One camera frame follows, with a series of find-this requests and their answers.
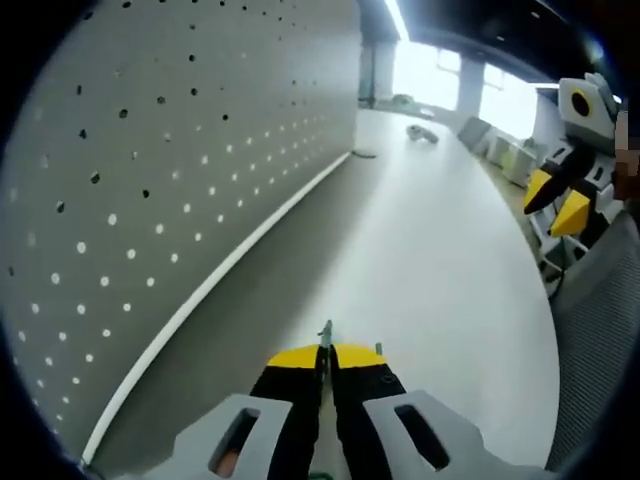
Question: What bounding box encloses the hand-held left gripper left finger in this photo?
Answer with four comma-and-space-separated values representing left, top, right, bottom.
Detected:
169, 343, 322, 480

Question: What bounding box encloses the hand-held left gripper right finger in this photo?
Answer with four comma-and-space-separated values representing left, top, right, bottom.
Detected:
329, 343, 507, 480

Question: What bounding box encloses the green hook assembly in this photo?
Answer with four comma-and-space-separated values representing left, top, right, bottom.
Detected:
315, 319, 385, 389

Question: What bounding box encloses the white perforated mounting plate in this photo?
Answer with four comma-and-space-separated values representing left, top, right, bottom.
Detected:
2, 0, 377, 469

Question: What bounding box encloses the small grey device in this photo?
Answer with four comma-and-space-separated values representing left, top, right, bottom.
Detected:
407, 124, 440, 145

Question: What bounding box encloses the ceiling light strip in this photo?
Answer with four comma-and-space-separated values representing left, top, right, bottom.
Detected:
384, 0, 412, 41

